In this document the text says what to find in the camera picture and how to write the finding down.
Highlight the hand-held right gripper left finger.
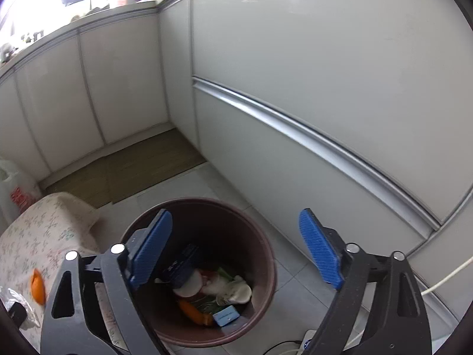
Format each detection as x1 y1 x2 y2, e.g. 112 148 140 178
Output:
40 208 174 355

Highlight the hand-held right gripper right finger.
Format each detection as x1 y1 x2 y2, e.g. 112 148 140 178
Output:
299 208 433 355

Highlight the blue carton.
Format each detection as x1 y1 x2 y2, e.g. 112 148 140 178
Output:
161 243 205 288

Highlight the red instant noodle cup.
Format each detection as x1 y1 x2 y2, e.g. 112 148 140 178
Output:
174 269 218 298

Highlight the orange snack wrapper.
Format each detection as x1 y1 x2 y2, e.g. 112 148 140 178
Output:
178 299 215 329

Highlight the brown trash bin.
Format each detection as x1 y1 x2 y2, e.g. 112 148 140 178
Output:
119 197 278 348

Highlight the white floral paper cup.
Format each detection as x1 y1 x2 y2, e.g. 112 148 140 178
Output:
214 274 252 306

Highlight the small light blue box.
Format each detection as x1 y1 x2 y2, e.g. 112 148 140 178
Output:
213 305 239 327

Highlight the brown floor mat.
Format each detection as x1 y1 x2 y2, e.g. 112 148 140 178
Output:
39 128 207 208

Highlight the white power strip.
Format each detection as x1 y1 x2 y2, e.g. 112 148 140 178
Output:
301 328 318 352

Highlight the floral tablecloth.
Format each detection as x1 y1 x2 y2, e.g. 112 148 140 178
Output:
0 191 126 355

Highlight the small orange peel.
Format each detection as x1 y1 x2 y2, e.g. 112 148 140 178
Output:
31 268 47 304

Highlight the clear plastic bottle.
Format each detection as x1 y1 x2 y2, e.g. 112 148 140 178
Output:
0 286 42 328

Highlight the small black object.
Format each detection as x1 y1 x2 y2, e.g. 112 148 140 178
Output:
7 301 27 322

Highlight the white plastic bag red print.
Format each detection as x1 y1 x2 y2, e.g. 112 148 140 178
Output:
0 159 42 226

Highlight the black cable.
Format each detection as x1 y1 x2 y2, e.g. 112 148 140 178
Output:
264 340 307 355

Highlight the white cable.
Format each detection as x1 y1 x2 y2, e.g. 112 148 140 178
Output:
421 255 473 298

